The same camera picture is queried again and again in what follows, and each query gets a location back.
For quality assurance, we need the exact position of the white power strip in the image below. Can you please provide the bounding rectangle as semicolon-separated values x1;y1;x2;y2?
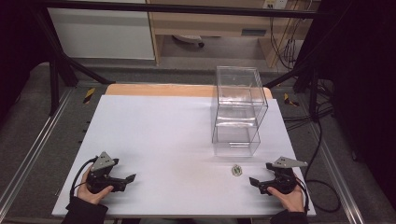
262;0;290;10

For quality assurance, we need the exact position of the hanging black cable bundle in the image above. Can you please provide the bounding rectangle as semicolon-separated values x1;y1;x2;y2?
269;8;307;71

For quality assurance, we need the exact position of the aluminium floor rail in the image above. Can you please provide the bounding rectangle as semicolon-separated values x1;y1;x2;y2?
0;88;75;213
311;124;366;224

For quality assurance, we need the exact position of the white cabinet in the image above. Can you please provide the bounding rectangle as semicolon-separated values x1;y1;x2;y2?
47;0;156;61

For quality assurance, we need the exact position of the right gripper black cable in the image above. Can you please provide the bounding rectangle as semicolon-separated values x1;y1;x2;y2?
293;175;311;216

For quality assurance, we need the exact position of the long black floor cable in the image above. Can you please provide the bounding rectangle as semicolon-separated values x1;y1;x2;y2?
303;119;342;215

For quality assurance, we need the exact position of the yellow black tape strip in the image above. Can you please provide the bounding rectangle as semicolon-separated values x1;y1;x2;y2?
283;92;301;108
82;87;96;105

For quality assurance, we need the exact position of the chair caster base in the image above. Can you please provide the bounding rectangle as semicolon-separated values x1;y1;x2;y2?
172;34;205;49

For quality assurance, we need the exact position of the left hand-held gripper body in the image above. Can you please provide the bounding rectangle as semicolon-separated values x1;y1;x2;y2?
86;151;120;194

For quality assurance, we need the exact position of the clear acrylic drawer box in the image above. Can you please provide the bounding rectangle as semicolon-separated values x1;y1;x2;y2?
211;65;269;158

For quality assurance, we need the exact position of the black frame stand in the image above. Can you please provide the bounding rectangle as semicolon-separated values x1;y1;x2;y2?
262;18;337;123
34;8;116;117

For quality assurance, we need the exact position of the black frame crossbar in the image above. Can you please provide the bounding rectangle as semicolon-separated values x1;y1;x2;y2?
40;1;328;20

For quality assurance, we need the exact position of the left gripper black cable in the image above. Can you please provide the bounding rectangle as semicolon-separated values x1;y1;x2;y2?
68;156;99;203

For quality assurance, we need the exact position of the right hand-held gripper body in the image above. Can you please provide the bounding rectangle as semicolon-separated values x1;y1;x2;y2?
265;156;309;196

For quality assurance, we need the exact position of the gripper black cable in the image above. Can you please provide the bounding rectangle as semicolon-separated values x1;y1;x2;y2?
293;175;311;216
68;156;99;203

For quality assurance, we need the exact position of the white table cover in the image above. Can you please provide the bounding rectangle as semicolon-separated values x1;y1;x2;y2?
50;94;318;218

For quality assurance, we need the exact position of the person's right hand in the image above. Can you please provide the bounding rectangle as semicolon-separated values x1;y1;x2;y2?
266;184;305;214

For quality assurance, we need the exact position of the wooden desk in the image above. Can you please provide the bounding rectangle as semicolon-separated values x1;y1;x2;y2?
146;0;321;68

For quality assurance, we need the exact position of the dark curtain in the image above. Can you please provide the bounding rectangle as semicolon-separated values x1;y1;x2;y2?
0;0;55;120
318;0;396;202

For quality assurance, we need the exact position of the person's left hand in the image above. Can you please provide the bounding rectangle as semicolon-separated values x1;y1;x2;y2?
76;166;115;205

